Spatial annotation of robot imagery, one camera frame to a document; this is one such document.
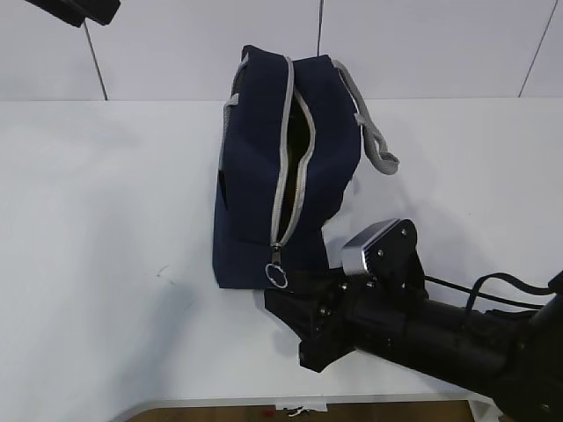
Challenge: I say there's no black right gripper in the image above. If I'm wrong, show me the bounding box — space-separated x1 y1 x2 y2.
264 267 428 373

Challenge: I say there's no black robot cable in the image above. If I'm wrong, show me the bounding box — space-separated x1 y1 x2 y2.
421 272 555 309

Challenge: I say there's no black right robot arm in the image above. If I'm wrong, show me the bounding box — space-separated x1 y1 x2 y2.
264 270 562 421

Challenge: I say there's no navy blue lunch bag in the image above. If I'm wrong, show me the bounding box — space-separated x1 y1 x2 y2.
212 45 399 289

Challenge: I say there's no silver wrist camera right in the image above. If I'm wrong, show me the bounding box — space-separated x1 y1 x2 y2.
341 219 424 288

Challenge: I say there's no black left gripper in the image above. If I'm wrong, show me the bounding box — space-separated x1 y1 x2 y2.
27 0 121 27

